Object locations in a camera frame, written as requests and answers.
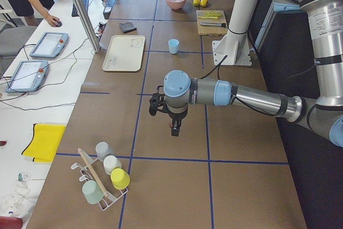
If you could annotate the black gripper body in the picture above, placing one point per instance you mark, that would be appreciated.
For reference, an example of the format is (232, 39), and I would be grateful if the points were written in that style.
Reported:
(177, 117)

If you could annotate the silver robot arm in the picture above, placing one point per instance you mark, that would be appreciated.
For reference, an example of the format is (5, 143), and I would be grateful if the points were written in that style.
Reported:
(321, 115)

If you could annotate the light blue plastic cup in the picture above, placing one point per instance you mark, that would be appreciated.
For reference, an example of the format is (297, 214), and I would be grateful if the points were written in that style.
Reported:
(173, 45)

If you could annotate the grey cup on rack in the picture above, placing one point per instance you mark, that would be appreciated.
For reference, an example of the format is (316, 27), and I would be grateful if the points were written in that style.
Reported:
(103, 149)

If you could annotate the white cup on rack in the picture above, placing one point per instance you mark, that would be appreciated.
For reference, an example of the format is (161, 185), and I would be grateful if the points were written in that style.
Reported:
(110, 163)

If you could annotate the yellow cup on rack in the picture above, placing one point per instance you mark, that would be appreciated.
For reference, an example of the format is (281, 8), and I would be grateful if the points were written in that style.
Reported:
(120, 178)

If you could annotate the green cup on rack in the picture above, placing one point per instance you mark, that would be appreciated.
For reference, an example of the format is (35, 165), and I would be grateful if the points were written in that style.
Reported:
(92, 192)

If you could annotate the yellow lemon near bowl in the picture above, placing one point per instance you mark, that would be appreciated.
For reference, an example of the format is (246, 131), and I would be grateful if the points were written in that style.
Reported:
(196, 2)

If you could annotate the yellow lemon far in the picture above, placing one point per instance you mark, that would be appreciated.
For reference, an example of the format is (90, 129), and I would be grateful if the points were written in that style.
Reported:
(203, 3)

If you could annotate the lemon slices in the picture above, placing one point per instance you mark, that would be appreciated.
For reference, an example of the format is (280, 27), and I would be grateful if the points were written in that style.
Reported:
(213, 14)

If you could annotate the black steel tube tool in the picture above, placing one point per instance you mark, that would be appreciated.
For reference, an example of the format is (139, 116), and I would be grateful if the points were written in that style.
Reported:
(205, 24)

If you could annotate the cream bear tray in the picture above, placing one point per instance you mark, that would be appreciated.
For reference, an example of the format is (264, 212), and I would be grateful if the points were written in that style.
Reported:
(124, 53)

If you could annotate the grey folded cloth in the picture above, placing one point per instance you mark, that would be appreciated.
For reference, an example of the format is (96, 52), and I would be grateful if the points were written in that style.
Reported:
(127, 27)

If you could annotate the yellow cloth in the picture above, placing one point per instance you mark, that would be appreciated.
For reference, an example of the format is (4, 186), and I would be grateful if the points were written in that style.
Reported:
(45, 142)

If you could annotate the far teach pendant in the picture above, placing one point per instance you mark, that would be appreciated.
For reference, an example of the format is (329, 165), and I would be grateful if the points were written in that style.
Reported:
(50, 45)

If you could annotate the teach pendant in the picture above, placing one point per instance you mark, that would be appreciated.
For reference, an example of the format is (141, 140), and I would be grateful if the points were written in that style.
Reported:
(50, 45)
(28, 76)

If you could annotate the near teach pendant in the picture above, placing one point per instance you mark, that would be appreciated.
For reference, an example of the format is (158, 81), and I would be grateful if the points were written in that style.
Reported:
(28, 76)

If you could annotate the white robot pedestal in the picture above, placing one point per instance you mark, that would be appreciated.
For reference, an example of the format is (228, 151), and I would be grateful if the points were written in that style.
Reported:
(233, 48)

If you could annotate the white wire cup rack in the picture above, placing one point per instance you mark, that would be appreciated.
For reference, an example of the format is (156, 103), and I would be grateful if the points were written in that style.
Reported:
(90, 170)

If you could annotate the aluminium frame post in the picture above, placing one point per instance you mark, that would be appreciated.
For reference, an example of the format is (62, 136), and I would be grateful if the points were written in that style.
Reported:
(86, 22)

